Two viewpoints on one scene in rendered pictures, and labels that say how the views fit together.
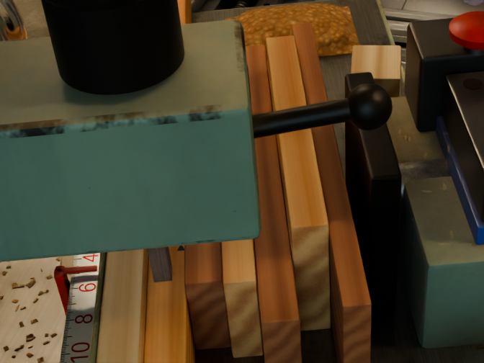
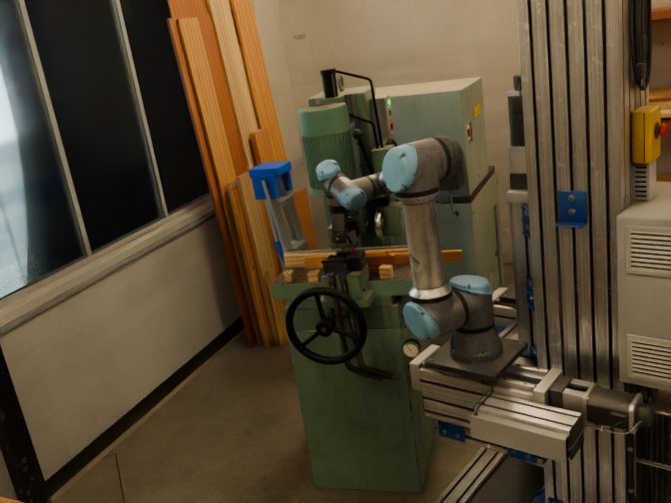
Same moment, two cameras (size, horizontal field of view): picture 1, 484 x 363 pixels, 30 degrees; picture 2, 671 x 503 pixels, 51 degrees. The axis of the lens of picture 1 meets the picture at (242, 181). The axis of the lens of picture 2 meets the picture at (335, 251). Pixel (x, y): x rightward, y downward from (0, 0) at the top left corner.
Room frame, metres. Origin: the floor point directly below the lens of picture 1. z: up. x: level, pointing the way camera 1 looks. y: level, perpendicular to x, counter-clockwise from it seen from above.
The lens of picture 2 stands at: (1.00, -2.36, 1.79)
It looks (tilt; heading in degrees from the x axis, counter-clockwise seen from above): 18 degrees down; 107
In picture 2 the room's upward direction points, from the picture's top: 9 degrees counter-clockwise
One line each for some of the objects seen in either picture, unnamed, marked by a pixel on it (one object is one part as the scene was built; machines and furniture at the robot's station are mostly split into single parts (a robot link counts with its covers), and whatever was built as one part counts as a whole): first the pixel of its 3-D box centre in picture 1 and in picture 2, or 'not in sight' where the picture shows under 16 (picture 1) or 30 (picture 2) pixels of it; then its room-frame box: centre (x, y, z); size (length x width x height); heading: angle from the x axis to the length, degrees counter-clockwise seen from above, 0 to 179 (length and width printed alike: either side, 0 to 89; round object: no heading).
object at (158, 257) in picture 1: (155, 238); not in sight; (0.31, 0.04, 0.97); 0.01 x 0.01 x 0.05; 89
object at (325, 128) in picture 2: not in sight; (329, 149); (0.31, 0.04, 1.35); 0.18 x 0.18 x 0.31
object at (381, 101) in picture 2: not in sight; (381, 117); (0.46, 0.36, 1.40); 0.10 x 0.06 x 0.16; 89
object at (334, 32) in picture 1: (289, 24); not in sight; (0.61, -0.05, 0.91); 0.10 x 0.07 x 0.02; 89
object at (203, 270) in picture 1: (205, 197); not in sight; (0.40, 0.02, 0.93); 0.18 x 0.02 x 0.05; 179
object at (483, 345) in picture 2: not in sight; (474, 335); (0.83, -0.51, 0.87); 0.15 x 0.15 x 0.10
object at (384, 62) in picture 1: (375, 87); (385, 271); (0.50, -0.10, 0.92); 0.04 x 0.03 x 0.04; 168
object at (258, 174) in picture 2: not in sight; (298, 274); (-0.17, 0.82, 0.58); 0.27 x 0.25 x 1.16; 172
